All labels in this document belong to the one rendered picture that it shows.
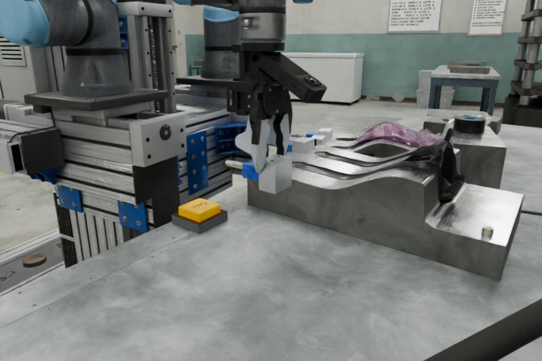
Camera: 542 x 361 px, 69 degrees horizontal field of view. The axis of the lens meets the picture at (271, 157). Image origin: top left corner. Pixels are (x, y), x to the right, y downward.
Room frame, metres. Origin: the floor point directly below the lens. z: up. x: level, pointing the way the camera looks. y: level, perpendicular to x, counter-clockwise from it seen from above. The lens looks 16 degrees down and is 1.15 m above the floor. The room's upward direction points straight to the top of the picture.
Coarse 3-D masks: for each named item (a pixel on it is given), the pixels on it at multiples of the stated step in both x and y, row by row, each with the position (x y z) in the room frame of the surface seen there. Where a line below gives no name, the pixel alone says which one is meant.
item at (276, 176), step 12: (276, 156) 0.67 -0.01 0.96; (288, 156) 0.67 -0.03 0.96; (240, 168) 0.70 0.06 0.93; (252, 168) 0.66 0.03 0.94; (264, 168) 0.64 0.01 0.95; (276, 168) 0.63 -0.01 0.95; (288, 168) 0.66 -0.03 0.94; (264, 180) 0.64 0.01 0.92; (276, 180) 0.63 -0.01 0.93; (288, 180) 0.66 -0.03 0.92; (276, 192) 0.63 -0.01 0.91
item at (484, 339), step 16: (512, 320) 0.35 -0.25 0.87; (528, 320) 0.35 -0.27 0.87; (480, 336) 0.34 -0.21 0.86; (496, 336) 0.34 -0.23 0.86; (512, 336) 0.34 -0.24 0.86; (528, 336) 0.34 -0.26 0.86; (448, 352) 0.33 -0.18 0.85; (464, 352) 0.32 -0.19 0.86; (480, 352) 0.32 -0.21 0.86; (496, 352) 0.32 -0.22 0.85
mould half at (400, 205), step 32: (320, 160) 0.88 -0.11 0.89; (384, 160) 0.87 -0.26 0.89; (256, 192) 0.81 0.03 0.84; (288, 192) 0.76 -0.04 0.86; (320, 192) 0.72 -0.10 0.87; (352, 192) 0.68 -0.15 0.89; (384, 192) 0.64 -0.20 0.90; (416, 192) 0.61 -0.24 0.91; (480, 192) 0.75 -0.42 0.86; (320, 224) 0.71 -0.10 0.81; (352, 224) 0.67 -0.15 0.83; (384, 224) 0.64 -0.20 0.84; (416, 224) 0.61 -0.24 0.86; (448, 224) 0.60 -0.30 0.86; (480, 224) 0.60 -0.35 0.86; (512, 224) 0.60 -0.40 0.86; (448, 256) 0.57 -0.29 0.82; (480, 256) 0.55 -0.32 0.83
